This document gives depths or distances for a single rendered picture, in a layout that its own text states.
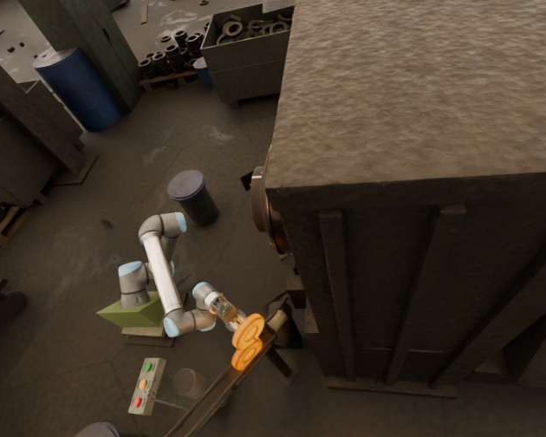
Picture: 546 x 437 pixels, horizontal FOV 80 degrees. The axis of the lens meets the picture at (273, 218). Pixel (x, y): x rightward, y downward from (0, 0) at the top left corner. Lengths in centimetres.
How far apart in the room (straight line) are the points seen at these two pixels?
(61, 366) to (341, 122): 273
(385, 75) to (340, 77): 9
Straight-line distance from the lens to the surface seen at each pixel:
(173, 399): 205
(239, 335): 134
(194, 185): 264
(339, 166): 54
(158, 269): 169
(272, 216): 116
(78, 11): 463
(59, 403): 292
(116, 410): 263
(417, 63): 77
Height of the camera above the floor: 214
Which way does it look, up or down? 52 degrees down
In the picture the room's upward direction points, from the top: 20 degrees counter-clockwise
